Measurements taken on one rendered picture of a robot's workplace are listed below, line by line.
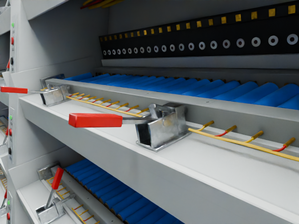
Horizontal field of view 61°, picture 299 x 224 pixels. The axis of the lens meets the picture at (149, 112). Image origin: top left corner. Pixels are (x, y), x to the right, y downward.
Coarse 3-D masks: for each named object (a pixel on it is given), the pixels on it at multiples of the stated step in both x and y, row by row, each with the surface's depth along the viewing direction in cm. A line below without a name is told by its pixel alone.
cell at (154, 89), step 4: (172, 80) 34; (176, 80) 34; (180, 80) 34; (184, 80) 34; (160, 84) 33; (164, 84) 33; (168, 84) 33; (172, 84) 33; (148, 88) 32; (152, 88) 32; (156, 88) 32; (160, 88) 32
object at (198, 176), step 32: (64, 64) 58; (128, 64) 52; (160, 64) 44; (192, 64) 38; (224, 64) 34; (256, 64) 31; (288, 64) 28; (32, 96) 51; (64, 128) 34; (96, 128) 27; (128, 128) 25; (96, 160) 28; (128, 160) 22; (160, 160) 18; (192, 160) 18; (224, 160) 17; (256, 160) 16; (288, 160) 16; (160, 192) 19; (192, 192) 16; (224, 192) 14; (256, 192) 13; (288, 192) 13
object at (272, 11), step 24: (168, 24) 40; (192, 24) 37; (216, 24) 33; (240, 24) 31; (264, 24) 29; (288, 24) 27; (120, 48) 53; (144, 48) 47; (168, 48) 42; (216, 48) 35; (240, 48) 32; (264, 48) 30; (288, 48) 28
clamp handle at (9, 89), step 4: (0, 88) 37; (4, 88) 37; (8, 88) 37; (12, 88) 37; (16, 88) 38; (20, 88) 38; (24, 88) 38; (48, 88) 41; (12, 92) 37; (16, 92) 38; (20, 92) 38; (24, 92) 38; (32, 92) 39; (36, 92) 40; (40, 92) 40
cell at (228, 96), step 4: (244, 84) 26; (248, 84) 26; (252, 84) 26; (256, 84) 27; (236, 88) 25; (240, 88) 25; (244, 88) 25; (248, 88) 26; (252, 88) 26; (224, 92) 25; (228, 92) 24; (232, 92) 25; (236, 92) 25; (240, 92) 25; (244, 92) 25; (216, 96) 24; (220, 96) 24; (224, 96) 24; (228, 96) 24; (232, 96) 24; (236, 96) 24; (228, 100) 24
